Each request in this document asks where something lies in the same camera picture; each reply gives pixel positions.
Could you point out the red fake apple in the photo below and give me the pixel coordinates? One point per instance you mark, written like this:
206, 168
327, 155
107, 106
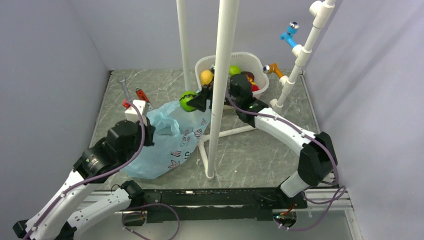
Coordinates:
254, 88

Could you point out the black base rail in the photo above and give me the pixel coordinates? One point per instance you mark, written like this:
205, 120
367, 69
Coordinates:
160, 205

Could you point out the dark brown fake fruit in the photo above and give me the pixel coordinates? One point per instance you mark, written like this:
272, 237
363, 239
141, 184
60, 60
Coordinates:
250, 76

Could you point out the silver open-end wrench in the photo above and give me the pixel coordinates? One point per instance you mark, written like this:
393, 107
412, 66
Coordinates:
123, 83

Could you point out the white plastic basket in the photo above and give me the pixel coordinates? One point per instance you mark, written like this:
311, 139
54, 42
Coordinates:
241, 62

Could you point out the blue toy faucet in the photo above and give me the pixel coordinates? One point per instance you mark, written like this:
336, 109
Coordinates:
288, 35

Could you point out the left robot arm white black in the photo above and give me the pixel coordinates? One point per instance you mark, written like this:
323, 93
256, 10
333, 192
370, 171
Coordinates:
59, 219

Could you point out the white PVC pipe frame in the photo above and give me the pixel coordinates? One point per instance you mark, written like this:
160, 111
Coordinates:
227, 18

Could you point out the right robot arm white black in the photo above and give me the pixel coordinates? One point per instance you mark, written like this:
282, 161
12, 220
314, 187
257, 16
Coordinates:
316, 153

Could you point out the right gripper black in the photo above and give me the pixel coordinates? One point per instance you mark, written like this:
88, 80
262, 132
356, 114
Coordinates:
199, 101

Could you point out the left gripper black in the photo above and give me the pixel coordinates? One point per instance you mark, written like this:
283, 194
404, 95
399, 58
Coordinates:
149, 129

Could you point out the red handled adjustable wrench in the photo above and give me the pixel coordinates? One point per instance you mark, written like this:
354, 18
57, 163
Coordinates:
142, 96

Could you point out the green striped fake fruit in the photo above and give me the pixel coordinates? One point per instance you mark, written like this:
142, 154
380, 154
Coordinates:
184, 100

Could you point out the yellow fake lemon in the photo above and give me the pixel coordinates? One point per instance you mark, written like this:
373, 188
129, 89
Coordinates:
206, 77

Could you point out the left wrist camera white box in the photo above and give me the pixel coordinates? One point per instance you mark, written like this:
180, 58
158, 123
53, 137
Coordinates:
131, 113

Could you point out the orange toy faucet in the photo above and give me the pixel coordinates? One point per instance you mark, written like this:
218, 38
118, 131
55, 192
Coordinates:
272, 69

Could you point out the light blue plastic bag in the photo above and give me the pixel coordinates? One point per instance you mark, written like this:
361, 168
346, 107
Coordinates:
177, 134

